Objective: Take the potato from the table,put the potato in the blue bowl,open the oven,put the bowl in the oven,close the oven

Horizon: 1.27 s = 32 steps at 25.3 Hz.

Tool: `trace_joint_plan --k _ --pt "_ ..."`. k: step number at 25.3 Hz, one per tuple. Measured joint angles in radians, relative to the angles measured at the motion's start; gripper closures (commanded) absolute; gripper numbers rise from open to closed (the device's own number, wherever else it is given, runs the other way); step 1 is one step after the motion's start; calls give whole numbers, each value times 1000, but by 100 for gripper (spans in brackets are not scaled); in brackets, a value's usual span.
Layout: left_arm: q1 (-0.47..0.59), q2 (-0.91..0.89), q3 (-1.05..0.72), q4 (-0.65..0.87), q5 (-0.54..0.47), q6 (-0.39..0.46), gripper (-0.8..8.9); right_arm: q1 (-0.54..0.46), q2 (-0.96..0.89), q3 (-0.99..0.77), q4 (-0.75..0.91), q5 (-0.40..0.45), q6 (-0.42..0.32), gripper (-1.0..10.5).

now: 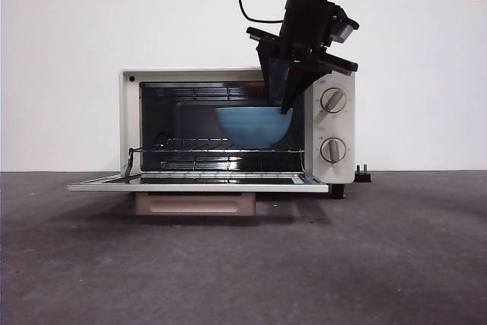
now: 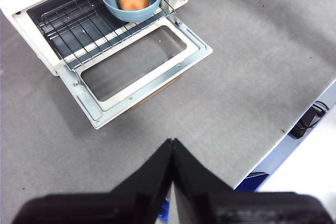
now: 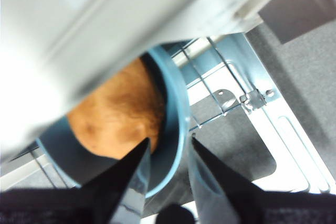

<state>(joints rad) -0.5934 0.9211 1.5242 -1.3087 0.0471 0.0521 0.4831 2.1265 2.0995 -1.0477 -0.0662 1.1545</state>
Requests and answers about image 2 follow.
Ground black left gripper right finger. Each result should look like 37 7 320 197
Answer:
172 138 334 224

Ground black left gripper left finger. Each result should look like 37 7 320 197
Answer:
12 139 174 224

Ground beige oven door handle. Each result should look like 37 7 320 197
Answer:
130 74 183 111

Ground metal wire oven rack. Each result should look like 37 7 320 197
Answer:
36 0 176 70

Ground black power adapter with cable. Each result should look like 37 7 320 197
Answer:
288 101 330 140

